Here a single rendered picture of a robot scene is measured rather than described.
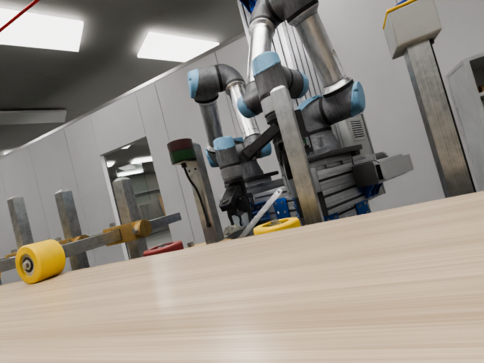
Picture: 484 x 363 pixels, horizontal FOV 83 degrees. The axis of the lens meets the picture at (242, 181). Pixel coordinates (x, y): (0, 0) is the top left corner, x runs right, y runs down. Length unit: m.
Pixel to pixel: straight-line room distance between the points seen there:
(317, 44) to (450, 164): 0.64
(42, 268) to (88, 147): 4.47
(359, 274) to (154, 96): 4.13
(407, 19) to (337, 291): 0.52
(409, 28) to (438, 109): 0.15
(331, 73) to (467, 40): 2.51
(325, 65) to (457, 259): 0.94
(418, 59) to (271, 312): 0.53
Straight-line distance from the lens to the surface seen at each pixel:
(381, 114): 3.24
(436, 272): 0.20
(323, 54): 1.08
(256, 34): 1.05
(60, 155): 5.67
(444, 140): 0.60
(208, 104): 1.31
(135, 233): 0.81
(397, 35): 0.61
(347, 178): 1.16
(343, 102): 1.10
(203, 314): 0.20
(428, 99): 0.60
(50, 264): 0.71
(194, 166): 0.68
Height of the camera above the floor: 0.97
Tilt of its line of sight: 2 degrees up
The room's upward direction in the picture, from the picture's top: 15 degrees counter-clockwise
